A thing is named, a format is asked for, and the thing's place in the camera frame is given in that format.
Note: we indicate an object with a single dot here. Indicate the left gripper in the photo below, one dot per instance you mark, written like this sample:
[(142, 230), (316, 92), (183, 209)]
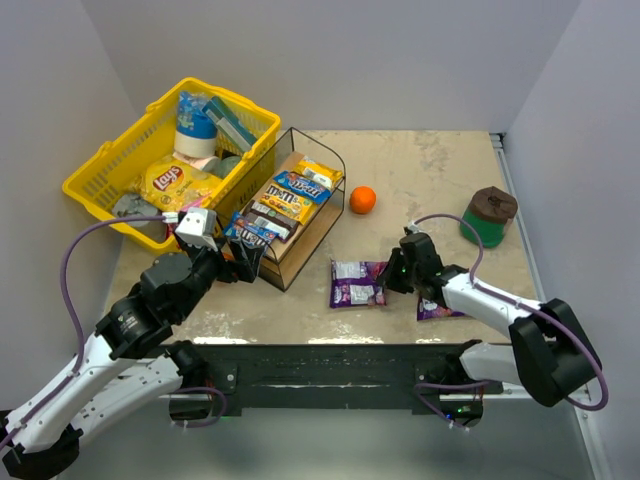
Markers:
[(232, 258)]

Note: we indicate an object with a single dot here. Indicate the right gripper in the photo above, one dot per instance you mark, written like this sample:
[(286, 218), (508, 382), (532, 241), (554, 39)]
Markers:
[(400, 275)]

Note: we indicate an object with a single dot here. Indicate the blue M&M's bag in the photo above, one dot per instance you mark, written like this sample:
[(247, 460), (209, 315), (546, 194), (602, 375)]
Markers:
[(303, 186), (241, 231)]

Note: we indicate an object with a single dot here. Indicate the purple Fox's candy bag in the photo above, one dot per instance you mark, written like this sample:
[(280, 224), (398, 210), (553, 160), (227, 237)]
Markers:
[(354, 284)]

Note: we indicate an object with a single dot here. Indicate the brown chocolate bag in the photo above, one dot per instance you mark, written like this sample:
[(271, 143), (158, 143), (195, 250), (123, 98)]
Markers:
[(268, 218)]

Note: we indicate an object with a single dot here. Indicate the yellow M&M's bag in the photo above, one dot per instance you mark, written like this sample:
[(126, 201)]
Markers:
[(287, 203)]

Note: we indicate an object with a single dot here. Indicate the small yellow snack bar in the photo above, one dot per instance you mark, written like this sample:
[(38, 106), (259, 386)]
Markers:
[(318, 173)]

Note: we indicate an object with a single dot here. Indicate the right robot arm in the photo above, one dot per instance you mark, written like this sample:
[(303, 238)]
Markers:
[(549, 353)]

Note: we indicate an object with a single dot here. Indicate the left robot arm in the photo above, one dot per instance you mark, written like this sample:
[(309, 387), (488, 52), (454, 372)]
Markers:
[(117, 374)]

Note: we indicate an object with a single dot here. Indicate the orange near shelf back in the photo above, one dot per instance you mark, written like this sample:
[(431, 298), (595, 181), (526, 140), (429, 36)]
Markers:
[(362, 200)]

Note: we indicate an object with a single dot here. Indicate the pink package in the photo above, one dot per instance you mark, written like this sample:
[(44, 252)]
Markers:
[(201, 202)]

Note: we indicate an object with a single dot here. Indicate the green round ball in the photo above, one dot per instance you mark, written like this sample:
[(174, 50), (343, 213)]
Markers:
[(227, 165)]

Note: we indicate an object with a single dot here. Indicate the yellow Lay's chips bag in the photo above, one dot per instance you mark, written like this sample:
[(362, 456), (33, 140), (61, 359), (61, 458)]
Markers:
[(169, 183)]

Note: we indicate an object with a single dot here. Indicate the pink tissue roll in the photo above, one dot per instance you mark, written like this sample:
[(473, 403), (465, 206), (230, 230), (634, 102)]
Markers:
[(204, 164)]

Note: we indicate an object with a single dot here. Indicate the yellow plastic basket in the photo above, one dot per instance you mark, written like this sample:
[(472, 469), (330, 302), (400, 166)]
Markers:
[(107, 175)]

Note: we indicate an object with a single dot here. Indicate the green cup brown lid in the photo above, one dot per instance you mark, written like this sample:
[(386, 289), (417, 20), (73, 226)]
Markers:
[(488, 216)]

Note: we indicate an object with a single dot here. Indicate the grey crumpled cloth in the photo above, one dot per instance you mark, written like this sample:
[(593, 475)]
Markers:
[(134, 205)]

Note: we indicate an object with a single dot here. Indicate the teal box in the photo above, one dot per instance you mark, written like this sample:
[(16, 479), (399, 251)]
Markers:
[(229, 124)]

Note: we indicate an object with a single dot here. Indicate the wood and wire shelf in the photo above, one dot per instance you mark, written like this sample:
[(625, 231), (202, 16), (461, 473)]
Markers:
[(282, 262)]

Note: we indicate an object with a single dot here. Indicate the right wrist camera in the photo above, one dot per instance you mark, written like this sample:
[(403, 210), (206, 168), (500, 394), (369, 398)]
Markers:
[(412, 229)]

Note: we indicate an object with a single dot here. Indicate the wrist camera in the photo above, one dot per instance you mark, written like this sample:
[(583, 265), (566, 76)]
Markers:
[(412, 229), (197, 228)]

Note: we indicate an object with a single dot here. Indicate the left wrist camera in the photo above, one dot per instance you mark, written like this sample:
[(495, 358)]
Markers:
[(197, 228)]

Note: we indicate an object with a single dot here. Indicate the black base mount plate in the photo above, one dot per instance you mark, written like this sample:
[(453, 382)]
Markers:
[(420, 378)]

